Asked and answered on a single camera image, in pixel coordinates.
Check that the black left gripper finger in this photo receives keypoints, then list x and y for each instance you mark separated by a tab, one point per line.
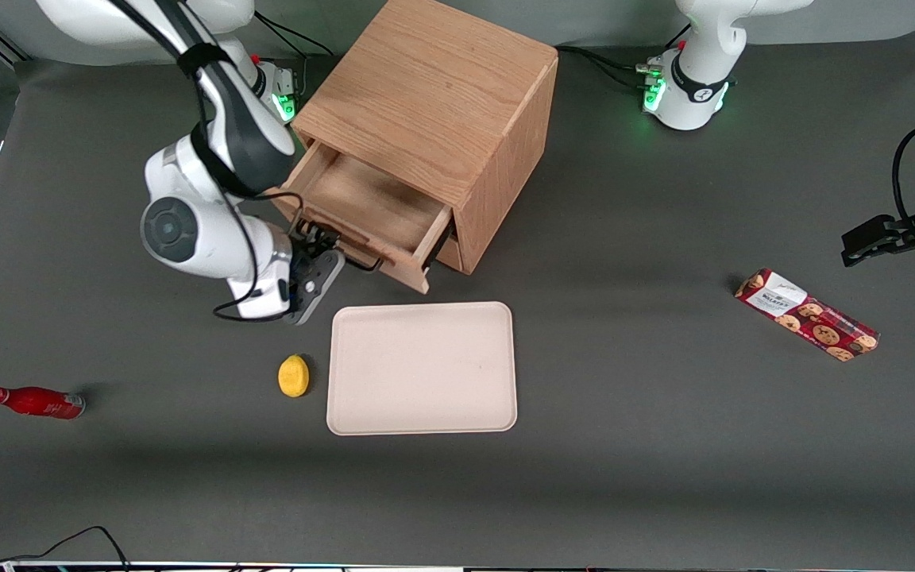
870	233
866	254

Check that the yellow lemon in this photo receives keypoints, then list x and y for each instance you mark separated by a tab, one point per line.
293	376

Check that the red cookie box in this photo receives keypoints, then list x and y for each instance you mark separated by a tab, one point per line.
811	318

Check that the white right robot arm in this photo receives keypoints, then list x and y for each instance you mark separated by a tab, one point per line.
195	238

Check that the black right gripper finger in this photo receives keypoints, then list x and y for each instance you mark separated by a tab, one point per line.
329	242
308	238

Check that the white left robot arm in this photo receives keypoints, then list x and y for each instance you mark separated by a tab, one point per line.
696	95

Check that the red bottle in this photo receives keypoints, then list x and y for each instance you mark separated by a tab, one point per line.
36	401

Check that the oak wooden drawer cabinet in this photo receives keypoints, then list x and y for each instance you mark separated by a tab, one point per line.
426	79

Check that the beige plastic tray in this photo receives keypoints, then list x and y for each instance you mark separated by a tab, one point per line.
422	369

